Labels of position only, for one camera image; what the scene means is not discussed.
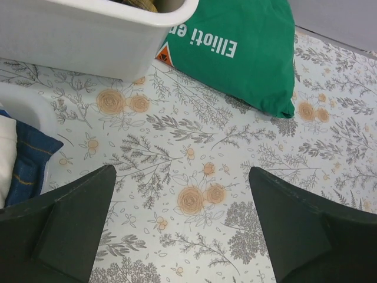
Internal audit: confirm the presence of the floral tablecloth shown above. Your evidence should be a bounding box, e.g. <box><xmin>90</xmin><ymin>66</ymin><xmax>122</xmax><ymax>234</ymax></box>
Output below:
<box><xmin>1</xmin><ymin>33</ymin><xmax>376</xmax><ymax>282</ymax></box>

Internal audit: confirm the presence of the white folded garment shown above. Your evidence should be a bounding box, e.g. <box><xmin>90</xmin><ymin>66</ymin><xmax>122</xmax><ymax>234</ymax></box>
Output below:
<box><xmin>0</xmin><ymin>116</ymin><xmax>17</xmax><ymax>209</ymax></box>

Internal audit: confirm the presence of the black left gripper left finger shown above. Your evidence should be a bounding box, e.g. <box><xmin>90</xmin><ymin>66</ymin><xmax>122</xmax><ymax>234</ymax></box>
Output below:
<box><xmin>1</xmin><ymin>165</ymin><xmax>116</xmax><ymax>282</ymax></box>

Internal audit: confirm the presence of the white laundry basket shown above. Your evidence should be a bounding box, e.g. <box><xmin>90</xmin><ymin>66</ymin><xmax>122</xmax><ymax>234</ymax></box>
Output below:
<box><xmin>1</xmin><ymin>83</ymin><xmax>55</xmax><ymax>188</ymax></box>

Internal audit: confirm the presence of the white plastic bin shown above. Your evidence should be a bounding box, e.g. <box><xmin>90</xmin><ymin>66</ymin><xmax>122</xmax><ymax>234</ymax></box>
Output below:
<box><xmin>1</xmin><ymin>1</ymin><xmax>198</xmax><ymax>82</ymax></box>

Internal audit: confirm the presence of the green printed shirt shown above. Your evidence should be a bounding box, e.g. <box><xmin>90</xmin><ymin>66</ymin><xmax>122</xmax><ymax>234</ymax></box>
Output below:
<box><xmin>157</xmin><ymin>0</ymin><xmax>295</xmax><ymax>119</ymax></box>

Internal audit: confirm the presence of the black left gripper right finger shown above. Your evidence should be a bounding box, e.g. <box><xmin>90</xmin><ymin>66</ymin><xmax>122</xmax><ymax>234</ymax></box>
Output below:
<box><xmin>249</xmin><ymin>167</ymin><xmax>376</xmax><ymax>282</ymax></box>

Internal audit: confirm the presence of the navy blue garment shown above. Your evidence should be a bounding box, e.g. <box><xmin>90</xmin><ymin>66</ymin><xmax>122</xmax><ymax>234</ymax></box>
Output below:
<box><xmin>5</xmin><ymin>120</ymin><xmax>64</xmax><ymax>207</ymax></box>

